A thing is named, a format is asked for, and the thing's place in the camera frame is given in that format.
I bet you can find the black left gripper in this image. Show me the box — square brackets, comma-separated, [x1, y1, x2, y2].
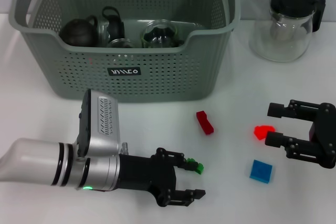
[117, 147, 207, 208]

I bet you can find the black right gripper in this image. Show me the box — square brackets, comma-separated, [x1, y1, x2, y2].
[265, 99, 336, 169]

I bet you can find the green toy brick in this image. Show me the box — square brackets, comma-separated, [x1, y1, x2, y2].
[186, 157, 205, 176]

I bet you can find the glass teacup black sleeve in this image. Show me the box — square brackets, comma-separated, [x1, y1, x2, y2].
[97, 6, 126, 43]
[107, 37, 135, 49]
[141, 19, 185, 49]

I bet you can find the orange red pointed block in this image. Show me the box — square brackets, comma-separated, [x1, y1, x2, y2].
[254, 125, 276, 141]

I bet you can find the blue square flat block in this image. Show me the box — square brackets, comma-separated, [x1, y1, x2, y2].
[249, 159, 273, 184]

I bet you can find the dark red long block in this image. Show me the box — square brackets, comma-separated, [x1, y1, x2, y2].
[196, 110, 215, 135]

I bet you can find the grey perforated storage bin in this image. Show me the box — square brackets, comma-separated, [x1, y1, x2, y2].
[8, 0, 242, 103]

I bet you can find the glass pitcher black lid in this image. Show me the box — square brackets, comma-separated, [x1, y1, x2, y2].
[248, 0, 327, 63]

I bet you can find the small round black teapot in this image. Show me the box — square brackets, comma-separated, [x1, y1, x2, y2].
[59, 15, 100, 48]

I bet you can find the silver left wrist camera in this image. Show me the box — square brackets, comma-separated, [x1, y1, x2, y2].
[78, 89, 121, 158]

